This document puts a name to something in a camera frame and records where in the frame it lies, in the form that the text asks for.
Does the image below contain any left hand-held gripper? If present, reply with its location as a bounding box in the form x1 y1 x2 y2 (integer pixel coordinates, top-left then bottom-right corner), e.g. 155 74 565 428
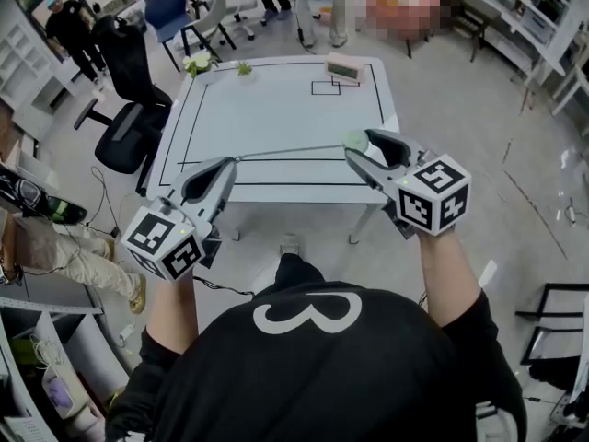
121 156 239 284

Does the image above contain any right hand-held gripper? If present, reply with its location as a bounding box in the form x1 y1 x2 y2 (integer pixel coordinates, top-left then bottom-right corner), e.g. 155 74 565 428
343 128 474 239

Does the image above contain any person's left forearm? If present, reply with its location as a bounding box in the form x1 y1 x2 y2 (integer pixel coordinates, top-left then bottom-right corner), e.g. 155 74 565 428
145 270 200 343

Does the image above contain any person's right forearm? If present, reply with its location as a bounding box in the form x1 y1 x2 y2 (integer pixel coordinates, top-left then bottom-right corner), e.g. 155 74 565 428
417 230 485 330

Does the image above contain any person's shoe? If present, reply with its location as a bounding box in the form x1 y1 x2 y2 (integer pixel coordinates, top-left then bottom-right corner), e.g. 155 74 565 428
279 234 304 258

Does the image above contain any pink digital clock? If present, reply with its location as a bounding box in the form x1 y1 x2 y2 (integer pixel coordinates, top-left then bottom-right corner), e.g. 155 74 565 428
323 52 367 86

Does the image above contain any black office chair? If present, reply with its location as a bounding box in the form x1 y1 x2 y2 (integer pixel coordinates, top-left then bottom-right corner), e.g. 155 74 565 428
72 14 175 198

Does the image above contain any white flower pot plant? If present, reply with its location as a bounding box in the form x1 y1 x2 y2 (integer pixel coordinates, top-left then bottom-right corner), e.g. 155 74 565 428
182 50 221 86

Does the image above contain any white chair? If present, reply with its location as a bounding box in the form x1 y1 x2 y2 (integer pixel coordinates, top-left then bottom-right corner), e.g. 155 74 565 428
192 0 260 51

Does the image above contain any blue chair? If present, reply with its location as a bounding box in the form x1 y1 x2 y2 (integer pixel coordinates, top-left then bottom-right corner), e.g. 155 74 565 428
144 0 223 74

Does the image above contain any person's black printed shirt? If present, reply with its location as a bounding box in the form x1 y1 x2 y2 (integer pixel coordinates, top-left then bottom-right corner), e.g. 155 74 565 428
104 252 529 442

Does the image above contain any grey metal shelf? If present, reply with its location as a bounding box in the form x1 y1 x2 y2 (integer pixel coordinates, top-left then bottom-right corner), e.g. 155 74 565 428
0 295 133 442

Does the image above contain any black floor cable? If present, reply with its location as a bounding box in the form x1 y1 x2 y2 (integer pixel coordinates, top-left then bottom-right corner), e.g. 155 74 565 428
191 273 257 299

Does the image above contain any white wall shelf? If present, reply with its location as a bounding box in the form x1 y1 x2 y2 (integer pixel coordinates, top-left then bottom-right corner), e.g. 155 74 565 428
453 0 589 131

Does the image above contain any black metal frame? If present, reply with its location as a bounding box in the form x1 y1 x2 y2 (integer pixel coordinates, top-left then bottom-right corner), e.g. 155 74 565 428
514 282 589 367

